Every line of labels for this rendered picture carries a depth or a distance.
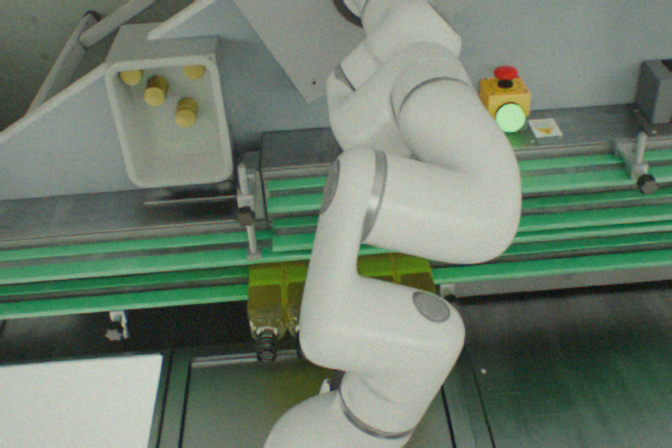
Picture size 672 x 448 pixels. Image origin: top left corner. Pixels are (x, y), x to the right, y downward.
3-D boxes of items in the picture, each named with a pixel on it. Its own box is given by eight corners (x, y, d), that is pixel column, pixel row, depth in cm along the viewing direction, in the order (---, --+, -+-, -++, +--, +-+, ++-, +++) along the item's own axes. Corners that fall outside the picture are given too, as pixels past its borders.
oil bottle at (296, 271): (287, 258, 137) (288, 345, 119) (284, 232, 133) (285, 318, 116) (320, 256, 137) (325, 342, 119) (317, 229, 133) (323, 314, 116)
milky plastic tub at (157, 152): (139, 163, 138) (131, 190, 131) (111, 43, 125) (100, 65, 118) (237, 155, 138) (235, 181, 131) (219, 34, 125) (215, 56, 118)
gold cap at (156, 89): (144, 76, 127) (140, 88, 124) (166, 74, 127) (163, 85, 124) (149, 95, 129) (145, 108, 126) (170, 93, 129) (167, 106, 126)
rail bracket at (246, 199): (247, 230, 132) (244, 278, 122) (233, 143, 122) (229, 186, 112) (264, 229, 132) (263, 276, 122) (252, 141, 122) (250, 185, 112)
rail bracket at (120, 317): (122, 306, 141) (109, 360, 130) (113, 277, 137) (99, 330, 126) (144, 305, 141) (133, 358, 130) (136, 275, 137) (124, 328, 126)
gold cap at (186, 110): (174, 98, 130) (171, 110, 126) (196, 95, 130) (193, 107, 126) (179, 117, 132) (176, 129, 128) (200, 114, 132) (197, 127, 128)
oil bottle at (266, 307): (254, 261, 137) (250, 349, 119) (250, 235, 133) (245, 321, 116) (287, 258, 137) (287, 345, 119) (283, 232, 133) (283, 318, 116)
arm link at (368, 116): (502, 118, 79) (385, 218, 84) (457, 37, 99) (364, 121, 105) (441, 56, 75) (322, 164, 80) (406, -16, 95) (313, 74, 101)
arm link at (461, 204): (391, 59, 75) (413, 125, 63) (520, 97, 78) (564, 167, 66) (346, 180, 82) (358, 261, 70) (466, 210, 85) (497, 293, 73)
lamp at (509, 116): (494, 127, 130) (498, 136, 128) (495, 102, 127) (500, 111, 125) (521, 125, 130) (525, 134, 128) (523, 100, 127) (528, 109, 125)
